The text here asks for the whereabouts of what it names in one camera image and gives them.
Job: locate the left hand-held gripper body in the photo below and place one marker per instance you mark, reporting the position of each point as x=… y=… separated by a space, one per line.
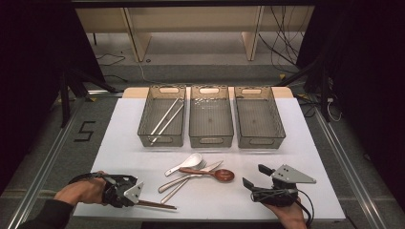
x=117 y=194

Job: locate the white ceramic spoon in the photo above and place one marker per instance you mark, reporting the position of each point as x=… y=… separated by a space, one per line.
x=190 y=160

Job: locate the person's right hand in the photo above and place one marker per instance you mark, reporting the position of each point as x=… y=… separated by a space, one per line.
x=291 y=218

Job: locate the silver metal knife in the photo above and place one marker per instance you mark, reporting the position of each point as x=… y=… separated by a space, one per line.
x=172 y=184

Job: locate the silver metal fork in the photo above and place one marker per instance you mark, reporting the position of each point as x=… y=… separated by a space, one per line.
x=173 y=192

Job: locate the person's left hand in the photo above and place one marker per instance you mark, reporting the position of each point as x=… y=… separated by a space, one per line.
x=82 y=191

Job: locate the brown wooden spoon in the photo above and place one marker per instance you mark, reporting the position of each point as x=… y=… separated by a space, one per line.
x=224 y=175

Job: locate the white table cover sheet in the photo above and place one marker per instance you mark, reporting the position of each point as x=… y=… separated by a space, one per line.
x=223 y=203

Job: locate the silver metal chopstick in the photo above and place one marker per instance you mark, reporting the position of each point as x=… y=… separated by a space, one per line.
x=164 y=116
x=167 y=124

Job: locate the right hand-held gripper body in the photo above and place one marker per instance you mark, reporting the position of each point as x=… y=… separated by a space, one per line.
x=293 y=176

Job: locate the black metal stand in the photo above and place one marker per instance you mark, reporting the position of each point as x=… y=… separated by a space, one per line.
x=65 y=95
x=324 y=92

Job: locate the grey translucent plastic basket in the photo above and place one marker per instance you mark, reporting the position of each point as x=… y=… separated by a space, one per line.
x=159 y=111
x=210 y=122
x=258 y=122

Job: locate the beige wooden desk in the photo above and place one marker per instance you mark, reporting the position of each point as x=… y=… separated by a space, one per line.
x=191 y=19

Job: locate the black curtain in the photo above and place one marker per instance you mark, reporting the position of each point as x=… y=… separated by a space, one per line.
x=31 y=79

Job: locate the aluminium floor rail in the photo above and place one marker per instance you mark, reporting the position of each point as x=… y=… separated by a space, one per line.
x=41 y=178
x=350 y=171

